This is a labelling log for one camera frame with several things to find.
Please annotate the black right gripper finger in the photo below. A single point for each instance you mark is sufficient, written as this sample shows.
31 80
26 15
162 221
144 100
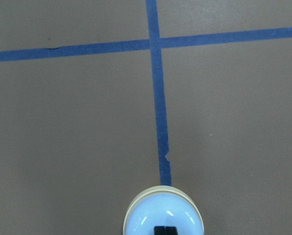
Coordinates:
165 230

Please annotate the blue and cream bell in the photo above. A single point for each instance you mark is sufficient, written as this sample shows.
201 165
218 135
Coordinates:
162 206

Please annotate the brown paper table cover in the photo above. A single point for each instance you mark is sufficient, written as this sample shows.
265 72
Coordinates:
100 99

